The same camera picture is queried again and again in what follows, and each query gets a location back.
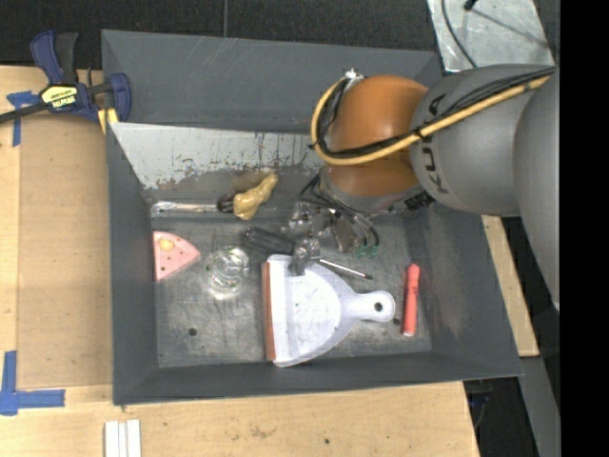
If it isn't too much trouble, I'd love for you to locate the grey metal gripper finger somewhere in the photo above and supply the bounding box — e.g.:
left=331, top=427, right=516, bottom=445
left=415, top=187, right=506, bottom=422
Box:
left=293, top=237, right=322, bottom=259
left=286, top=253, right=311, bottom=277

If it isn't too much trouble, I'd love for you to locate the white dustpan with orange edge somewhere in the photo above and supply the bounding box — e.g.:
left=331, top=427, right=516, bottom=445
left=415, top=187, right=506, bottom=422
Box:
left=260, top=253, right=397, bottom=368

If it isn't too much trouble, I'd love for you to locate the clear glass cup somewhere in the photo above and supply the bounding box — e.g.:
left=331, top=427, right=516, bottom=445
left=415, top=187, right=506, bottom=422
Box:
left=204, top=244, right=251, bottom=301

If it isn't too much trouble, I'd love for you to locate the tan lumpy toy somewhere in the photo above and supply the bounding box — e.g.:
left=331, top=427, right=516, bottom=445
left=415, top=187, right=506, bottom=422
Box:
left=231, top=171, right=280, bottom=222

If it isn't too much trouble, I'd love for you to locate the red-pink marker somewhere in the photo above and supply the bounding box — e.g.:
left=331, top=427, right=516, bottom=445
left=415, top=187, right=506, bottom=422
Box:
left=400, top=263, right=422, bottom=337

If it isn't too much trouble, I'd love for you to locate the pink wedge with holes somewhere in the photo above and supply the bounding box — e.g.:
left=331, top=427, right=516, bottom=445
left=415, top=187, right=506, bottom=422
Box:
left=151, top=229, right=202, bottom=283

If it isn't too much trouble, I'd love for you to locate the grey metal bin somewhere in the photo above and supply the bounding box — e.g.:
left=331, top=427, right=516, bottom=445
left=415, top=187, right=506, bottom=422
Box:
left=99, top=29, right=525, bottom=407

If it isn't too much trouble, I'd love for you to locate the black-handled screwdriver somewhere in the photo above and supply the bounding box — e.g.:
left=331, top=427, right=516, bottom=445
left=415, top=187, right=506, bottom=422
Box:
left=244, top=227, right=374, bottom=281

